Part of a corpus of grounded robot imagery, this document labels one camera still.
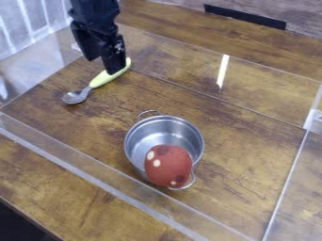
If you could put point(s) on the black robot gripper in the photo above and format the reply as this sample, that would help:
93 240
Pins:
93 16

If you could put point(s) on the silver metal pot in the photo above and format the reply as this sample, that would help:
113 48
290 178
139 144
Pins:
156 129

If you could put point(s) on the red toy mushroom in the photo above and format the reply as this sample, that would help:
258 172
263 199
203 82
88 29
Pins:
167 165

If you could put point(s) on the black bar at table edge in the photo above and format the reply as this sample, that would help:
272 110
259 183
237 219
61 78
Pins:
247 17

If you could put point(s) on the spoon with green handle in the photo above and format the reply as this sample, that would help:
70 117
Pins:
76 97

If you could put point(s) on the clear acrylic enclosure wall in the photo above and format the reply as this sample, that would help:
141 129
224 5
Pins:
246 83

